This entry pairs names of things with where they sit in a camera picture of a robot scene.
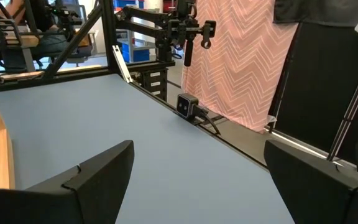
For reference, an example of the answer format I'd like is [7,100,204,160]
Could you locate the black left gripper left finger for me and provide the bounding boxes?
[0,139,135,224]

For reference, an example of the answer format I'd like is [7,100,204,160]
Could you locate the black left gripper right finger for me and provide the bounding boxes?
[263,139,358,224]

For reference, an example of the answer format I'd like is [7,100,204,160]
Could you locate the black stand poles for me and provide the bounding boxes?
[326,54,358,162]

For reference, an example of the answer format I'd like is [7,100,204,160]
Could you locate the black panel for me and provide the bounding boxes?
[268,21,358,154]

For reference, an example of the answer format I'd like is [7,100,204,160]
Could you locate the pink zigzag cloth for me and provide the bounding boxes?
[181,0,300,134]

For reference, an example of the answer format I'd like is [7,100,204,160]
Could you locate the silver metal strip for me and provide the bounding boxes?
[112,45,134,84]

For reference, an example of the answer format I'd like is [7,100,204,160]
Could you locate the black office chair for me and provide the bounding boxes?
[65,4,94,68]

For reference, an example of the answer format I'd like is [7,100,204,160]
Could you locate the black drawer unit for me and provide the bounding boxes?
[134,67,170,103]

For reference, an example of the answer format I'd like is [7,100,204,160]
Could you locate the person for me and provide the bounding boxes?
[0,0,73,73]

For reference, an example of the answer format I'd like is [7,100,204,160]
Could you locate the blue storage bin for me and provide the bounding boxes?
[121,42,151,63]

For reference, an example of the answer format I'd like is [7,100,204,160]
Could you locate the black cloth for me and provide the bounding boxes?
[273,0,358,28]

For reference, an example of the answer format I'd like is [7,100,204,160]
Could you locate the black camera cable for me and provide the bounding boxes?
[197,107,222,136]

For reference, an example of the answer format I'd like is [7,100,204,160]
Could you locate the black camera on mount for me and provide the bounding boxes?
[176,92,209,121]

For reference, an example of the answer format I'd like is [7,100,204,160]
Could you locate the black table frame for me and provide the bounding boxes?
[0,0,270,170]

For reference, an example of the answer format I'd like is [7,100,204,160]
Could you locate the black arm with handle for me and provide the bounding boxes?
[115,0,217,68]

